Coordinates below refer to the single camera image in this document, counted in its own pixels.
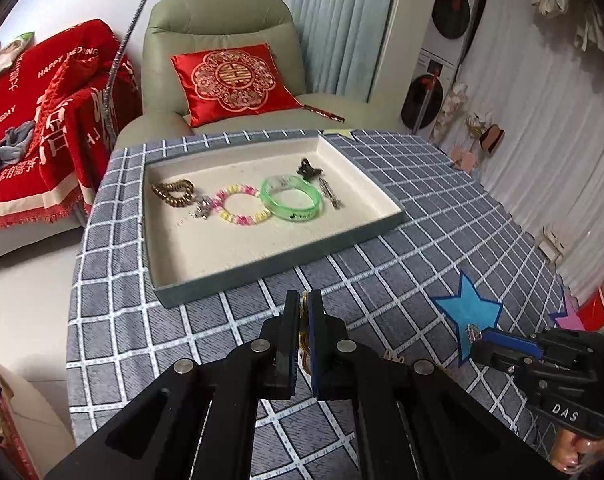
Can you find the beige knot hairpin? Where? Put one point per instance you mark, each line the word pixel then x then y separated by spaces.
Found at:
pixel 392 357

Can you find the red embroidered cushion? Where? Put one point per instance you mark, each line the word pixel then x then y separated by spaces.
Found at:
pixel 232 80

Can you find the silver rhinestone charm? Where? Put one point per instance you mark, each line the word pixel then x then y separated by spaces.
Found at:
pixel 203 207

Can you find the red covered sofa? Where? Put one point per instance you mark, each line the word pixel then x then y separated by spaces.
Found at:
pixel 27 240

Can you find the pink paper ornament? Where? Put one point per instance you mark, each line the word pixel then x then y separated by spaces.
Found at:
pixel 464 157

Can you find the grey tray with white lining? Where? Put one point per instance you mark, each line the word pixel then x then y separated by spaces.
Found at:
pixel 262 245

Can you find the green leather armchair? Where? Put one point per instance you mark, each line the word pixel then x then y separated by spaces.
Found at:
pixel 222 15

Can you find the red gold rod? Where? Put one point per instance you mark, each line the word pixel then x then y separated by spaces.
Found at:
pixel 324 112

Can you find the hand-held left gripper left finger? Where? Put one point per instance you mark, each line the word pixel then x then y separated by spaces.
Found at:
pixel 288 340

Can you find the pale yellow star sticker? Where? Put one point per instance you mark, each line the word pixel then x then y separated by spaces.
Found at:
pixel 339 133

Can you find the red printed blanket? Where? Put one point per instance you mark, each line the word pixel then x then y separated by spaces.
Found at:
pixel 22 110

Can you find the brown heart ornament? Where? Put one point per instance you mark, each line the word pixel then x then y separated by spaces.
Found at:
pixel 494 139

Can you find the gooseneck floor stand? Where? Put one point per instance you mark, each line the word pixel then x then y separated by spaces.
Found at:
pixel 117 65

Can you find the teal curtain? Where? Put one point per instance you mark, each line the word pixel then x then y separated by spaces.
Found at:
pixel 342 25

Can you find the small pink star sticker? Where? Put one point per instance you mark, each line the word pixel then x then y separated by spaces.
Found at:
pixel 569 319

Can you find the blue star sticker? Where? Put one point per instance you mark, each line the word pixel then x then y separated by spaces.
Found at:
pixel 469 307

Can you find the person's right hand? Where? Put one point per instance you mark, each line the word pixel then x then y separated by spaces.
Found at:
pixel 576 452

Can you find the silver hair clip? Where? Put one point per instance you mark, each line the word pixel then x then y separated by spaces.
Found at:
pixel 329 192

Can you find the black claw clip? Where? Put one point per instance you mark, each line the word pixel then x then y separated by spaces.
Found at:
pixel 308 169

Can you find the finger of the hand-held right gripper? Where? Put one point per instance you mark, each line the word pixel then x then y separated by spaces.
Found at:
pixel 511 341
pixel 494 357

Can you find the photo print pillow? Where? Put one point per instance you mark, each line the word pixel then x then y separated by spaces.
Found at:
pixel 4 57

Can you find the white dryer with round door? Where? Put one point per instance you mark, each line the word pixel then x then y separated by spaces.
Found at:
pixel 451 5

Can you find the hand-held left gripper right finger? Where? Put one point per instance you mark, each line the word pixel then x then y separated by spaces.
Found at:
pixel 318 360

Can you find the grey garment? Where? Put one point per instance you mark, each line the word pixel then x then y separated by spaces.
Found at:
pixel 7 152

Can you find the red tasselled pillow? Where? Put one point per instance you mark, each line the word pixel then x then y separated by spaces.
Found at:
pixel 67 82

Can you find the green translucent bangle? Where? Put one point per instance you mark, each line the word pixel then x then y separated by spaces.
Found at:
pixel 269 197

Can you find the red box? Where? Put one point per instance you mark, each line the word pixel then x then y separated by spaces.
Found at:
pixel 594 310

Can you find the white flower ornament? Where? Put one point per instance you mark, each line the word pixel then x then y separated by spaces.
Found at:
pixel 454 107

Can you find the white sheer curtain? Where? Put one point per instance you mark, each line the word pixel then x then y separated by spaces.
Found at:
pixel 541 125

